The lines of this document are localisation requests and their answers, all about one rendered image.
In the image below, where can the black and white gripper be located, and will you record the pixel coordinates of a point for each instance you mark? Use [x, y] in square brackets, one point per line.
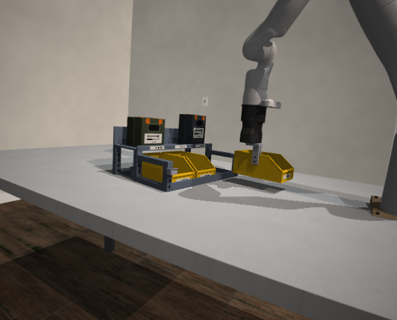
[253, 116]

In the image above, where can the blue-grey shelf rack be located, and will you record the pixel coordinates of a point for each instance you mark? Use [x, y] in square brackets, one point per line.
[170, 142]

